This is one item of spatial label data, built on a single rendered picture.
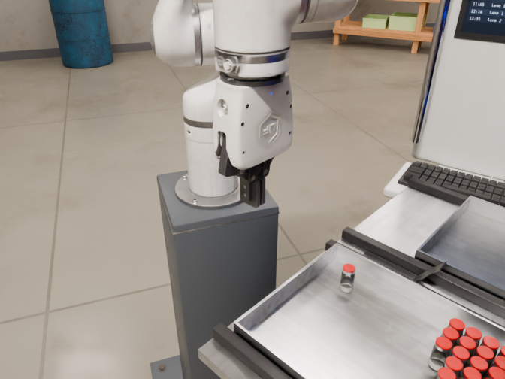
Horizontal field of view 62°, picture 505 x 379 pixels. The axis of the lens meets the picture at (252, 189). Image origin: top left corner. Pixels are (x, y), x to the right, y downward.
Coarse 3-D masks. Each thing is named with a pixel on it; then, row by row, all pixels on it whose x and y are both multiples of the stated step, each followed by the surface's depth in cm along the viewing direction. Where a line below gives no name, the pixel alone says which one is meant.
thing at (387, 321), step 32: (320, 256) 74; (352, 256) 75; (288, 288) 69; (320, 288) 72; (384, 288) 72; (416, 288) 68; (256, 320) 65; (288, 320) 66; (320, 320) 66; (352, 320) 66; (384, 320) 66; (416, 320) 66; (448, 320) 66; (480, 320) 62; (288, 352) 60; (320, 352) 60; (352, 352) 60; (384, 352) 60; (416, 352) 60
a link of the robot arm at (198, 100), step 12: (204, 12) 81; (204, 24) 80; (204, 36) 81; (204, 48) 82; (204, 60) 84; (216, 72) 91; (204, 84) 90; (192, 96) 89; (204, 96) 88; (192, 108) 89; (204, 108) 88; (192, 120) 90; (204, 120) 89
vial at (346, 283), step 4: (344, 272) 69; (344, 276) 69; (348, 276) 69; (352, 276) 69; (340, 280) 71; (344, 280) 70; (348, 280) 69; (352, 280) 70; (340, 284) 71; (344, 284) 70; (348, 284) 70; (352, 284) 70; (340, 288) 71; (344, 288) 70; (348, 288) 70; (352, 288) 71; (348, 292) 71
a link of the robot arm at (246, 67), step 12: (216, 60) 47; (228, 60) 44; (240, 60) 44; (252, 60) 44; (264, 60) 44; (276, 60) 44; (288, 60) 46; (228, 72) 46; (240, 72) 45; (252, 72) 44; (264, 72) 44; (276, 72) 45
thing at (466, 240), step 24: (456, 216) 87; (480, 216) 90; (504, 216) 88; (432, 240) 80; (456, 240) 83; (480, 240) 83; (504, 240) 83; (432, 264) 74; (456, 264) 77; (480, 264) 77; (504, 264) 77; (480, 288) 69; (504, 288) 72
